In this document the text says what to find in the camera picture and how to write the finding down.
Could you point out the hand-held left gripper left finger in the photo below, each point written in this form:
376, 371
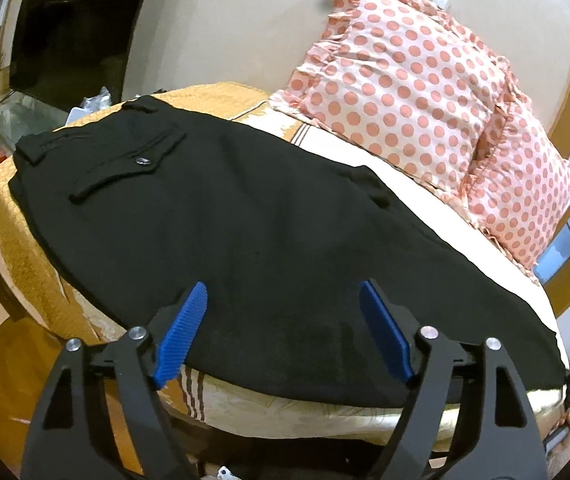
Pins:
181, 336

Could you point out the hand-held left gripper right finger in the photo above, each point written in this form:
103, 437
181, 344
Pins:
384, 331

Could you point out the black pants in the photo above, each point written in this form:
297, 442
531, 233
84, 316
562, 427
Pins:
245, 240

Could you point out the small pink polka dot pillow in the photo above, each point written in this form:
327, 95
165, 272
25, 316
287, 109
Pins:
525, 195

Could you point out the clutter of small packets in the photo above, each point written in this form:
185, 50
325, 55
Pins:
91, 104

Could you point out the large pink polka dot pillow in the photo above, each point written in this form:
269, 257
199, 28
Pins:
400, 75

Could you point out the glass television stand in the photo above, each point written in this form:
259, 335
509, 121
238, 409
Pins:
20, 120

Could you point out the black television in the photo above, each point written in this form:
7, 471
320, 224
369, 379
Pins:
70, 25

